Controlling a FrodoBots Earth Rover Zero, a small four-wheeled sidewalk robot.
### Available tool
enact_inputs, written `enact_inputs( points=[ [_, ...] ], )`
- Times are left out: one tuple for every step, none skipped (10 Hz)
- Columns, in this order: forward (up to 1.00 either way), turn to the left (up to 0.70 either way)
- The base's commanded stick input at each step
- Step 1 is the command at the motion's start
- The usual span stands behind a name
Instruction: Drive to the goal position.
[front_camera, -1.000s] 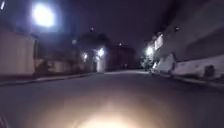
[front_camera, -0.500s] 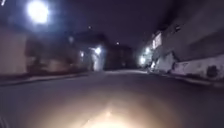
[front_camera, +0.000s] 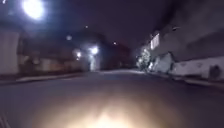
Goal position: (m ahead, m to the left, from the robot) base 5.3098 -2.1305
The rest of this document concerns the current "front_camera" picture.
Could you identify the dark building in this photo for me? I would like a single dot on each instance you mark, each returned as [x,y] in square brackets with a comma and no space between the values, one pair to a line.
[115,57]

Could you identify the grey asphalt road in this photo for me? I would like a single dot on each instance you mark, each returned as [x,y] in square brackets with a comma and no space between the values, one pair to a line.
[110,96]

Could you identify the row of dark buildings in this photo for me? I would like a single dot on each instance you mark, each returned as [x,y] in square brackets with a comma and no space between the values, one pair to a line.
[53,58]

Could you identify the pale kerb strip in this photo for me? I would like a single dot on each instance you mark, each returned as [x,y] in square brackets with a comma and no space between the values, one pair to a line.
[200,82]
[36,78]

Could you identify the large grey building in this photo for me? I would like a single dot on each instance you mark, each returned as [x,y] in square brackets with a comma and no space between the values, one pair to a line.
[193,30]

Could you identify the street lamp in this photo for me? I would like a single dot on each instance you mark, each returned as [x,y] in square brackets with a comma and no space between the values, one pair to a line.
[33,8]

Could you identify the pale wall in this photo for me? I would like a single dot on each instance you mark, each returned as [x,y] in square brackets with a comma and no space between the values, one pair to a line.
[8,53]

